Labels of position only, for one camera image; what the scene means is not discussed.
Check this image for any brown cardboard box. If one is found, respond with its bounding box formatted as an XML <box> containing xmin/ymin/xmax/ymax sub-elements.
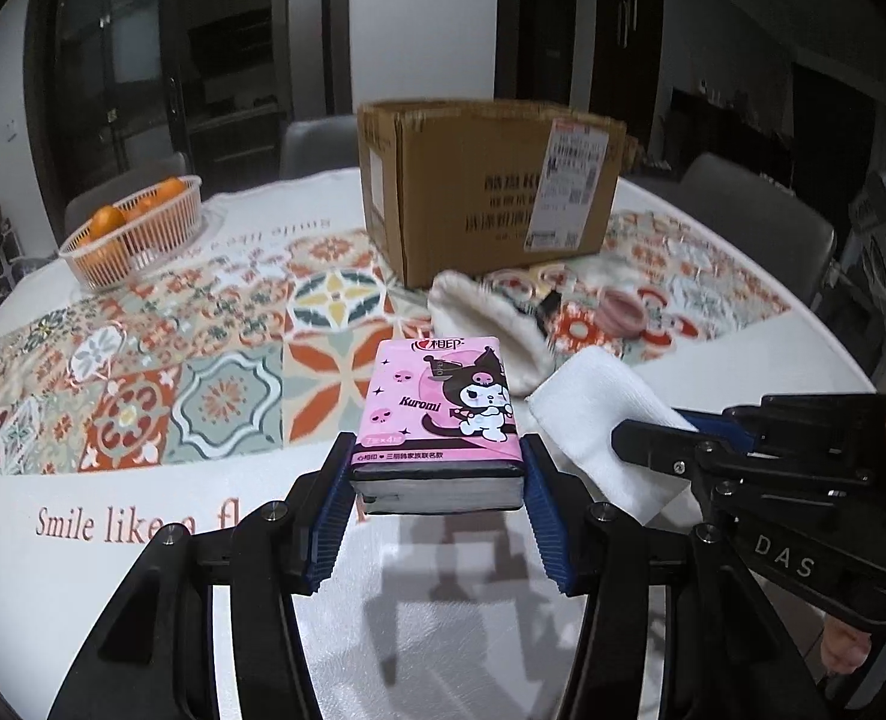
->
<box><xmin>356</xmin><ymin>97</ymin><xmax>630</xmax><ymax>291</ymax></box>

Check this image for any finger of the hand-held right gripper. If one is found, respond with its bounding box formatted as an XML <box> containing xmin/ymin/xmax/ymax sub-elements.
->
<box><xmin>672</xmin><ymin>392</ymin><xmax>886</xmax><ymax>487</ymax></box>
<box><xmin>611</xmin><ymin>418</ymin><xmax>840</xmax><ymax>533</ymax></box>

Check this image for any white plastic basket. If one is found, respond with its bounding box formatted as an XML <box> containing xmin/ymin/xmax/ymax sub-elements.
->
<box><xmin>58</xmin><ymin>174</ymin><xmax>204</xmax><ymax>292</ymax></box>

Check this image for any person's right hand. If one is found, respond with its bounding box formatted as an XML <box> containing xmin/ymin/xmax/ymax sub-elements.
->
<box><xmin>819</xmin><ymin>615</ymin><xmax>873</xmax><ymax>674</ymax></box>

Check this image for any white cloth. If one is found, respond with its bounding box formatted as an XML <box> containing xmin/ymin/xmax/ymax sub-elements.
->
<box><xmin>527</xmin><ymin>351</ymin><xmax>702</xmax><ymax>526</ymax></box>

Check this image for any pink cartoon tissue pack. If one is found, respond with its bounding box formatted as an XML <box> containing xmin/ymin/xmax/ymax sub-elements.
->
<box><xmin>349</xmin><ymin>336</ymin><xmax>528</xmax><ymax>515</ymax></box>

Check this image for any dark sliding glass door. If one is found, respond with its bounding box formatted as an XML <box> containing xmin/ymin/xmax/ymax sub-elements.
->
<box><xmin>23</xmin><ymin>0</ymin><xmax>339</xmax><ymax>196</ymax></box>

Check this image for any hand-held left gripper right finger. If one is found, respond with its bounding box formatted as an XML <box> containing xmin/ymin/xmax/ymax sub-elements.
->
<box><xmin>519</xmin><ymin>433</ymin><xmax>819</xmax><ymax>720</ymax></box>

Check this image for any dark interior door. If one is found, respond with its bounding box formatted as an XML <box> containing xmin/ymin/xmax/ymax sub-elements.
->
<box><xmin>497</xmin><ymin>0</ymin><xmax>564</xmax><ymax>102</ymax></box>

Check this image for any white tile-patterned tablecloth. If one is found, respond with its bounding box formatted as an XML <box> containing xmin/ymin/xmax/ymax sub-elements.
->
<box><xmin>0</xmin><ymin>165</ymin><xmax>886</xmax><ymax>720</ymax></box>

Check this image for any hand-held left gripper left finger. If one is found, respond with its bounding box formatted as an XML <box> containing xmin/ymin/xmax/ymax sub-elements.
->
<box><xmin>49</xmin><ymin>431</ymin><xmax>358</xmax><ymax>720</ymax></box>

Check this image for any pink tape roll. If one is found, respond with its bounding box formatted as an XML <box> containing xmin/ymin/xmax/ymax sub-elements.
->
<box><xmin>596</xmin><ymin>286</ymin><xmax>648</xmax><ymax>337</ymax></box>

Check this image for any black television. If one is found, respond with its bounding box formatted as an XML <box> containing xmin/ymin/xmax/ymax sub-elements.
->
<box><xmin>671</xmin><ymin>86</ymin><xmax>875</xmax><ymax>188</ymax></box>

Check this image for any dark cabinet with handles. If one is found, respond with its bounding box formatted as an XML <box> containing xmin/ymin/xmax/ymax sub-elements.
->
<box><xmin>588</xmin><ymin>0</ymin><xmax>665</xmax><ymax>121</ymax></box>

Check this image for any pile of oranges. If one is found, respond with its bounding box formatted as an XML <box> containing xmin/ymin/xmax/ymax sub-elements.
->
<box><xmin>83</xmin><ymin>178</ymin><xmax>189</xmax><ymax>278</ymax></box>

